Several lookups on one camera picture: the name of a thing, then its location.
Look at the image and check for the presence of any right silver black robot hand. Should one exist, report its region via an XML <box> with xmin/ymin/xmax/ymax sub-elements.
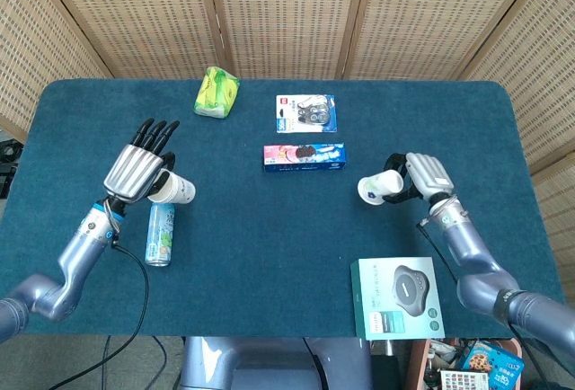
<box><xmin>383</xmin><ymin>152</ymin><xmax>456</xmax><ymax>206</ymax></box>

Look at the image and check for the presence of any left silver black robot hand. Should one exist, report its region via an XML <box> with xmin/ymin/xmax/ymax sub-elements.
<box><xmin>102</xmin><ymin>119</ymin><xmax>181</xmax><ymax>205</ymax></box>

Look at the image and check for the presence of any white paper cup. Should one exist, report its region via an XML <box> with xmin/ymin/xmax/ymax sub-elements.
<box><xmin>147</xmin><ymin>168</ymin><xmax>197</xmax><ymax>206</ymax></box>

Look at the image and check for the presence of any light blue drink can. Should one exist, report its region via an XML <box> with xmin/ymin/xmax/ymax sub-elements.
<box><xmin>144</xmin><ymin>202</ymin><xmax>176</xmax><ymax>268</ymax></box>

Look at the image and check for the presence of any green yellow tissue pack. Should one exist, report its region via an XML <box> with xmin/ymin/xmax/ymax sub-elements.
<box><xmin>192</xmin><ymin>66</ymin><xmax>241</xmax><ymax>120</ymax></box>

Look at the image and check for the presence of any black equipment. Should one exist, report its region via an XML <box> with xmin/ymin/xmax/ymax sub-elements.
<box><xmin>0</xmin><ymin>137</ymin><xmax>24</xmax><ymax>199</ymax></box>

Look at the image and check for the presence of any green speaker box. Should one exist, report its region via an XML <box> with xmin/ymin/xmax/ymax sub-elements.
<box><xmin>349</xmin><ymin>256</ymin><xmax>447</xmax><ymax>341</ymax></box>

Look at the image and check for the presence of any blister pack card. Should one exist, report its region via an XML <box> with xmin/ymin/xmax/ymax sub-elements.
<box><xmin>275</xmin><ymin>94</ymin><xmax>338</xmax><ymax>134</ymax></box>

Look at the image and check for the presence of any dark blue table mat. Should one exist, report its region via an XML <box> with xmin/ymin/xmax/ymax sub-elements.
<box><xmin>0</xmin><ymin>78</ymin><xmax>565</xmax><ymax>340</ymax></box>

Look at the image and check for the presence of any brown wooden crate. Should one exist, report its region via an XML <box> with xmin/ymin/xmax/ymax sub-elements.
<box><xmin>406</xmin><ymin>339</ymin><xmax>527</xmax><ymax>390</ymax></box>

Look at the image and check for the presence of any blue chocolate cookie box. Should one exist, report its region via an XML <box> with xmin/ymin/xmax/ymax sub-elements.
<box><xmin>457</xmin><ymin>340</ymin><xmax>526</xmax><ymax>390</ymax></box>

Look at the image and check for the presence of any card with small pictures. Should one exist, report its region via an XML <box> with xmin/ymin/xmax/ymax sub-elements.
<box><xmin>439</xmin><ymin>369</ymin><xmax>490</xmax><ymax>390</ymax></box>

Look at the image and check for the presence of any woven wooden folding screen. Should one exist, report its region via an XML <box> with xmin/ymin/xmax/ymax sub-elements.
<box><xmin>0</xmin><ymin>0</ymin><xmax>575</xmax><ymax>283</ymax></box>

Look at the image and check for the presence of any blue-grey robot torso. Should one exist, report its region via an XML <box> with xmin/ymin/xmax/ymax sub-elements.
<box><xmin>179</xmin><ymin>335</ymin><xmax>374</xmax><ymax>390</ymax></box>

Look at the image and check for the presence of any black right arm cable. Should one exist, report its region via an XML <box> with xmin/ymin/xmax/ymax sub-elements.
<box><xmin>416</xmin><ymin>220</ymin><xmax>547</xmax><ymax>390</ymax></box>

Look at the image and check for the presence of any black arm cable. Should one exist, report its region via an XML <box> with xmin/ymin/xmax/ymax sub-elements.
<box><xmin>416</xmin><ymin>220</ymin><xmax>547</xmax><ymax>390</ymax></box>
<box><xmin>66</xmin><ymin>200</ymin><xmax>150</xmax><ymax>390</ymax></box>

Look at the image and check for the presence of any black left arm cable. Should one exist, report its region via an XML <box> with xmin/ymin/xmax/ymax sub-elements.
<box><xmin>66</xmin><ymin>200</ymin><xmax>150</xmax><ymax>390</ymax></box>

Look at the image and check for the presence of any thin dark floor cable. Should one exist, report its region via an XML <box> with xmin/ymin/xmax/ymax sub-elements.
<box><xmin>151</xmin><ymin>335</ymin><xmax>168</xmax><ymax>371</ymax></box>
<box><xmin>102</xmin><ymin>335</ymin><xmax>113</xmax><ymax>390</ymax></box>

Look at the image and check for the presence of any black torso cable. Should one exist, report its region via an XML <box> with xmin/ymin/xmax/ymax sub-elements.
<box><xmin>302</xmin><ymin>338</ymin><xmax>325</xmax><ymax>380</ymax></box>

